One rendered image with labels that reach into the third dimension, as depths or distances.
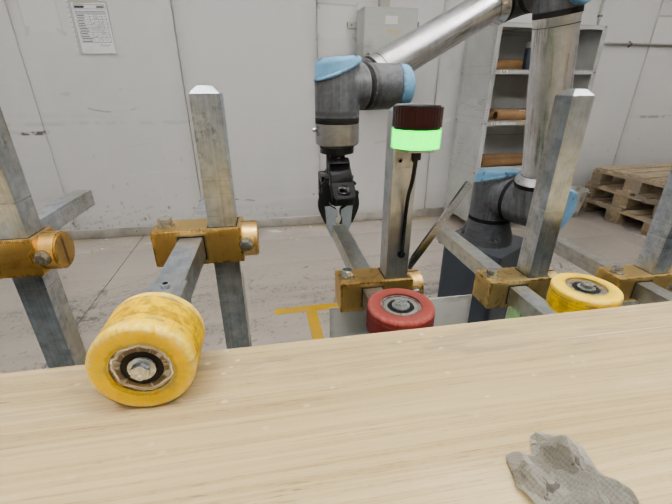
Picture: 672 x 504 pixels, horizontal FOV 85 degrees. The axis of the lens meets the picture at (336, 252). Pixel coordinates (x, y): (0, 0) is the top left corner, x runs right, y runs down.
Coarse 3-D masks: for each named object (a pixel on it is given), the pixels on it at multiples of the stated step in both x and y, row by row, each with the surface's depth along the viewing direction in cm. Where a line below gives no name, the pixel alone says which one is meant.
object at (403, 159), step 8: (408, 104) 46; (416, 104) 46; (424, 104) 46; (400, 128) 44; (408, 128) 43; (416, 128) 43; (424, 128) 43; (432, 128) 43; (400, 152) 49; (408, 152) 44; (416, 152) 44; (424, 152) 45; (432, 152) 45; (400, 160) 49; (408, 160) 50; (416, 160) 46; (400, 168) 50; (416, 168) 47; (408, 192) 50; (408, 200) 51; (400, 256) 55
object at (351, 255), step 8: (344, 224) 82; (336, 232) 78; (344, 232) 78; (336, 240) 78; (344, 240) 74; (352, 240) 74; (344, 248) 70; (352, 248) 70; (344, 256) 70; (352, 256) 67; (360, 256) 67; (352, 264) 64; (360, 264) 64; (368, 264) 64; (368, 288) 56; (376, 288) 56; (368, 296) 54
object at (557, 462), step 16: (544, 448) 26; (560, 448) 25; (576, 448) 25; (512, 464) 25; (528, 464) 24; (544, 464) 25; (560, 464) 25; (576, 464) 24; (592, 464) 25; (528, 480) 24; (544, 480) 23; (560, 480) 24; (576, 480) 23; (592, 480) 22; (608, 480) 24; (544, 496) 23; (560, 496) 23; (576, 496) 23; (592, 496) 22; (608, 496) 23; (624, 496) 23
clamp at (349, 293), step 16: (336, 272) 59; (352, 272) 59; (368, 272) 59; (416, 272) 59; (336, 288) 59; (352, 288) 56; (384, 288) 57; (400, 288) 57; (416, 288) 58; (352, 304) 57
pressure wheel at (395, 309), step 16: (368, 304) 44; (384, 304) 44; (400, 304) 43; (416, 304) 44; (432, 304) 43; (368, 320) 43; (384, 320) 41; (400, 320) 40; (416, 320) 40; (432, 320) 42
